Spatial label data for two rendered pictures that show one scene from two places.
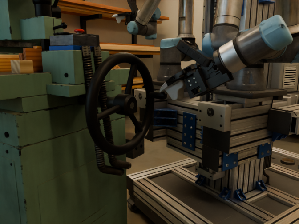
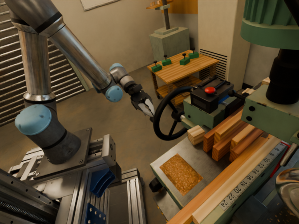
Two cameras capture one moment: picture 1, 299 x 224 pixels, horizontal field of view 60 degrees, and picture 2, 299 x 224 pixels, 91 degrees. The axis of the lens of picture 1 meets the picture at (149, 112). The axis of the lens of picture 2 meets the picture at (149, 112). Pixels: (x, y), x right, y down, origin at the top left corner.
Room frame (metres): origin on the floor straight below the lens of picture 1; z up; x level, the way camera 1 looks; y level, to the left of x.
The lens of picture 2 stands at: (1.22, 0.25, 1.29)
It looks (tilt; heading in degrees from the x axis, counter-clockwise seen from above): 39 degrees down; 214
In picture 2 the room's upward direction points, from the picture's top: 17 degrees counter-clockwise
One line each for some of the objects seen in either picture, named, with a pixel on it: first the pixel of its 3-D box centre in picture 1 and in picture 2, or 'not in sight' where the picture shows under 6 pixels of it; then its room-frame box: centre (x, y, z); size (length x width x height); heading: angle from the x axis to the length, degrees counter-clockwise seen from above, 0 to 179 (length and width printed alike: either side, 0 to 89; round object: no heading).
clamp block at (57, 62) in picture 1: (77, 66); (210, 107); (0.77, 0.21, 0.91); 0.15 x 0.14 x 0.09; 147
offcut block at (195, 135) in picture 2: not in sight; (195, 135); (0.92, 0.19, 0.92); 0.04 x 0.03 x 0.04; 136
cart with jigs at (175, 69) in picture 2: not in sight; (181, 78); (-0.45, -0.26, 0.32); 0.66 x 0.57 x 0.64; 136
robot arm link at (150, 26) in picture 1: (149, 30); not in sight; (1.72, 0.00, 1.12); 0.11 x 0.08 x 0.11; 138
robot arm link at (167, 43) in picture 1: (171, 50); not in sight; (1.46, -0.12, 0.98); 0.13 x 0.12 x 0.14; 138
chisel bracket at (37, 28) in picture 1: (41, 31); (284, 118); (0.92, 0.37, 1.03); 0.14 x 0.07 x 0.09; 57
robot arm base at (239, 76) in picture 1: (246, 76); (58, 143); (1.04, -0.39, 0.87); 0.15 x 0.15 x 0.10
